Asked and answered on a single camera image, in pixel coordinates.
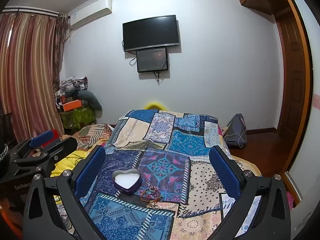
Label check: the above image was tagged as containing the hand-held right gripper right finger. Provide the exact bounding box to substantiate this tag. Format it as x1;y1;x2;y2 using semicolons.
209;145;292;240

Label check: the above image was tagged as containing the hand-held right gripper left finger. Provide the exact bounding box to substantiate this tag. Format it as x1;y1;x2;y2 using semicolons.
22;145;107;240

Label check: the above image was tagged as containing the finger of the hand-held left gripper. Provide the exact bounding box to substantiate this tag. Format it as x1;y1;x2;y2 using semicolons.
10;137;78;180
9;129;60;162

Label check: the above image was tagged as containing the purple heart-shaped tin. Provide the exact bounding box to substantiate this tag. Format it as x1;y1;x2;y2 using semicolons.
112;169;142;196

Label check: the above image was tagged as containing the red braided bracelet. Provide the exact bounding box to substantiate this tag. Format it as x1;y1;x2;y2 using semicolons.
147;186;162;200

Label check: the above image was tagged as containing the yellow fleece blanket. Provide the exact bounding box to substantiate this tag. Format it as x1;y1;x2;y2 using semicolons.
51;148;88;203

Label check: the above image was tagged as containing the striped blanket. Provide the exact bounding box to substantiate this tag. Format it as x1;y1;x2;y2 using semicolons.
64;123;116;153

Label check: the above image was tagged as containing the green patterned cloth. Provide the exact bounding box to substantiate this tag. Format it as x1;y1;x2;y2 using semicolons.
60;106;98;130

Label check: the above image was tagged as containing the orange box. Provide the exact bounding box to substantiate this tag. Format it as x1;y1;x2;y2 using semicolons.
62;99;83;112

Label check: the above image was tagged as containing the grey bag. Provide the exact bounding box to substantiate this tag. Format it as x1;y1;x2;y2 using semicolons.
223;113;248;149

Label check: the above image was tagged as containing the grey-green pillow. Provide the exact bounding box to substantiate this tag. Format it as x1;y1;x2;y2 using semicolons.
77;90;102;112

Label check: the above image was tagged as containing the patchwork blanket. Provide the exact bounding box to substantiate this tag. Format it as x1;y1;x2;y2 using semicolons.
80;109;263;240

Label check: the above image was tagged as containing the pile of clothes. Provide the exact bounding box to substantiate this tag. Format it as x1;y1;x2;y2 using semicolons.
54;76;88;105

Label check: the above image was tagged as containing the striped brown curtain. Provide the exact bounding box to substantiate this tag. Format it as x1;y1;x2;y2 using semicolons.
0;11;70;143

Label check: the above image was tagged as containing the pink cloth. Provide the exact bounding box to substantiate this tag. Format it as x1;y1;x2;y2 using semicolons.
286;191;297;212

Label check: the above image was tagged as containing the yellow plastic stool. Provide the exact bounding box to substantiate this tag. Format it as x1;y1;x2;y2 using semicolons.
144;101;168;111

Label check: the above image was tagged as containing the wooden door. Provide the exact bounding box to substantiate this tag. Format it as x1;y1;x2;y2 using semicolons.
275;7;309;137

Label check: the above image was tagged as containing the small black monitor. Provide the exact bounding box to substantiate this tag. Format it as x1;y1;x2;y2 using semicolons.
136;48;169;73

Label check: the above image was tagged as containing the white air conditioner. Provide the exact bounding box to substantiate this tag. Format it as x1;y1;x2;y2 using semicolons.
67;0;113;29

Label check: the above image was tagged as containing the black monitor cable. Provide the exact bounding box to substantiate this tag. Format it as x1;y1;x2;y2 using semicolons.
153;70;164;85

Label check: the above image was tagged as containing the curtain rail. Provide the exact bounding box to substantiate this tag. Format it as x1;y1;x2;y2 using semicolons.
1;6;61;16

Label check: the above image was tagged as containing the black wall television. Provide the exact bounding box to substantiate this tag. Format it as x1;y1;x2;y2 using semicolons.
122;15;180;53

